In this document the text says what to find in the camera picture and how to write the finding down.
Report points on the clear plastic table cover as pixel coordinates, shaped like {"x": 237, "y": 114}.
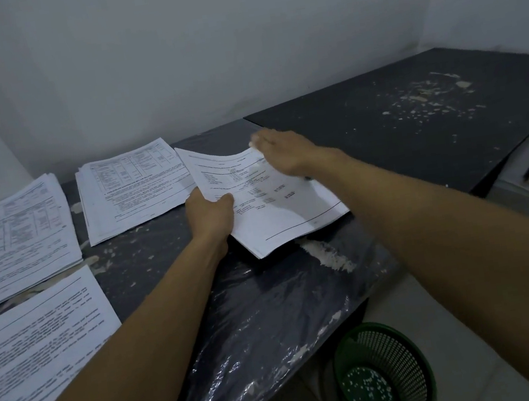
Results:
{"x": 271, "y": 314}

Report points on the person's left hand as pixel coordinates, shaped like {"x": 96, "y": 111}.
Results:
{"x": 208, "y": 218}

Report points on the person's right forearm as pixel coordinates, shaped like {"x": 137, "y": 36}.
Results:
{"x": 458, "y": 254}

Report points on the person's left thumb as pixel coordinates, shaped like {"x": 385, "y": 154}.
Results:
{"x": 225, "y": 201}

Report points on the person's right hand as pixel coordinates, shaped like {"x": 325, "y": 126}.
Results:
{"x": 295, "y": 154}

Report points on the person's right fingers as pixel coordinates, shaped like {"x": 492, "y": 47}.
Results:
{"x": 268, "y": 142}

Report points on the printed paper stack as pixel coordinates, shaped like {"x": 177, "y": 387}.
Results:
{"x": 138, "y": 191}
{"x": 30, "y": 348}
{"x": 276, "y": 213}
{"x": 10, "y": 243}

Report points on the person's left forearm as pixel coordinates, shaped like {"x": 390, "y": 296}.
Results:
{"x": 134, "y": 353}

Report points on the green plastic mesh basket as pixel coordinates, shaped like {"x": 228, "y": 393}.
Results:
{"x": 390, "y": 361}

